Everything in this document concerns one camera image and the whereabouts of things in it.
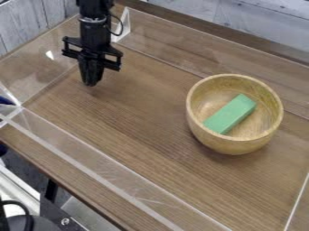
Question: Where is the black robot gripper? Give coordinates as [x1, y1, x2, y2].
[62, 17, 124, 87]

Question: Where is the green rectangular block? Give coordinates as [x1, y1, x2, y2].
[204, 94, 257, 134]

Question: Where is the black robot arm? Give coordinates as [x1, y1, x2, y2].
[62, 0, 124, 87]

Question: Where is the light wooden bowl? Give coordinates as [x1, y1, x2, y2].
[187, 74, 284, 155]

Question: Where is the black table leg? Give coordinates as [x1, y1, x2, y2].
[45, 180, 58, 202]

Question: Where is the clear acrylic corner bracket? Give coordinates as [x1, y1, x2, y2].
[112, 7, 130, 43]

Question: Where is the clear acrylic barrier wall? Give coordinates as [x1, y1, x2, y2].
[0, 87, 232, 231]

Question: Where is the metal base plate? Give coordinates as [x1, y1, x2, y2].
[57, 197, 121, 231]

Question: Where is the black cable loop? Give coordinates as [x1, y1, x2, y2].
[0, 199, 35, 231]

